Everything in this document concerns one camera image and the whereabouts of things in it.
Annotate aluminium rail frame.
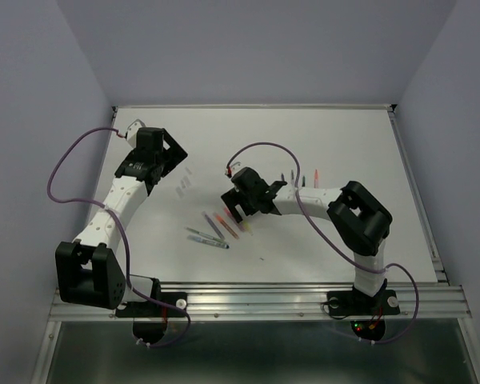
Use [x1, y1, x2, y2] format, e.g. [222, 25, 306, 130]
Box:
[37, 105, 480, 383]

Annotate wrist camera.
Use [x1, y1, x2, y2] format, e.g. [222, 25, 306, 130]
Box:
[125, 119, 146, 148]
[226, 161, 242, 178]

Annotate yellow highlighter pen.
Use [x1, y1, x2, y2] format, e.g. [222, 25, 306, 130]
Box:
[240, 221, 252, 235]

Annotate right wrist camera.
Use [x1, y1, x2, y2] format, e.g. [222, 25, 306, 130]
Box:
[226, 161, 242, 178]

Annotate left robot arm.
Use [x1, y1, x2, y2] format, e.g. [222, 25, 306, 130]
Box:
[55, 126, 187, 315]

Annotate blue clear pen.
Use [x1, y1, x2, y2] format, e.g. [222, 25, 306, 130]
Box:
[187, 235, 230, 249]

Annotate green clear pen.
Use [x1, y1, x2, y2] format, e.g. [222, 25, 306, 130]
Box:
[185, 227, 223, 242]

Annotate orange red highlighter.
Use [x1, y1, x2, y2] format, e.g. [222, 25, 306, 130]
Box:
[214, 213, 239, 240]

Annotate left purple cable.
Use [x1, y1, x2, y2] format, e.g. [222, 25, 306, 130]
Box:
[47, 126, 192, 348]

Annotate pink highlighter pen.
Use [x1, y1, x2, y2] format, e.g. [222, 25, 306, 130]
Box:
[223, 207, 245, 238]

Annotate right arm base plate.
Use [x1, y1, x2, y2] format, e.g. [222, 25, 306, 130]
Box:
[321, 289, 401, 342]

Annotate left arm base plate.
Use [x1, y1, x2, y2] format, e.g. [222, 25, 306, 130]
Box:
[115, 291, 190, 349]

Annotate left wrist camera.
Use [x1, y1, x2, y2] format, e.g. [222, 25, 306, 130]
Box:
[125, 119, 146, 148]

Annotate light purple pen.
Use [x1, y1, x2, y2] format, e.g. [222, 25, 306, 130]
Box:
[202, 211, 225, 240]

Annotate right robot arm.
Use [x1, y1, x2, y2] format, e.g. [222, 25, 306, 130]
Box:
[221, 167, 393, 312]

